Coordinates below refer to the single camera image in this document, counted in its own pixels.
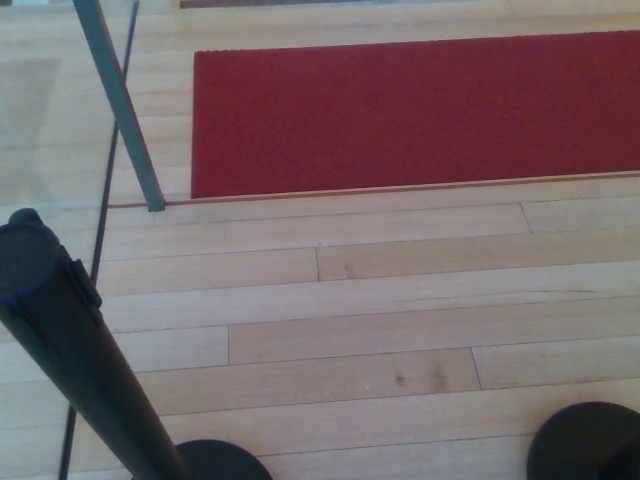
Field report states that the red carpet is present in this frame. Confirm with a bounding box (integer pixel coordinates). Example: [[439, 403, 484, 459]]
[[190, 29, 640, 200]]

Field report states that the clear glass panel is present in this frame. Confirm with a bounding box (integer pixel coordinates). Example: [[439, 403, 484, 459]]
[[0, 0, 141, 480]]

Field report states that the black stanchion with receiver slots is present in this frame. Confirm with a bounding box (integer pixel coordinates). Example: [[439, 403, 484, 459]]
[[0, 208, 275, 480]]

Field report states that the black stanchion with retractable strap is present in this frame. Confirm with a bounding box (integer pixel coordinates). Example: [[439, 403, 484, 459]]
[[526, 401, 640, 480]]

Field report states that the grey metal post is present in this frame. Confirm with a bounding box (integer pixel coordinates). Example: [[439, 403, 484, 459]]
[[73, 0, 167, 214]]

